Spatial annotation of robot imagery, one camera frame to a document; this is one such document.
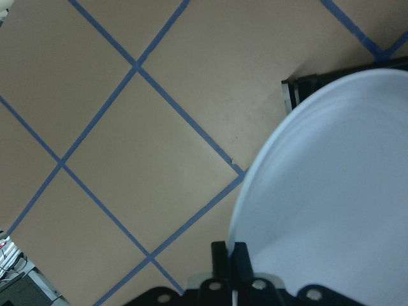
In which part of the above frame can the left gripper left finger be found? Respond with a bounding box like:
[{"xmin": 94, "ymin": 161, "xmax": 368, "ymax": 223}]
[{"xmin": 211, "ymin": 241, "xmax": 230, "ymax": 281}]

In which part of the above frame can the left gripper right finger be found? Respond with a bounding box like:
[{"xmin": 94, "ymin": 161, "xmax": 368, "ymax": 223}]
[{"xmin": 233, "ymin": 242, "xmax": 254, "ymax": 282}]

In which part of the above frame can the blue plate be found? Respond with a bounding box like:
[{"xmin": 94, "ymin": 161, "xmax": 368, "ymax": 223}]
[{"xmin": 229, "ymin": 69, "xmax": 407, "ymax": 305}]

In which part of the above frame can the black plate rack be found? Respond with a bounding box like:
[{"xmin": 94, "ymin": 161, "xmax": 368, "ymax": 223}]
[{"xmin": 281, "ymin": 56, "xmax": 407, "ymax": 115}]

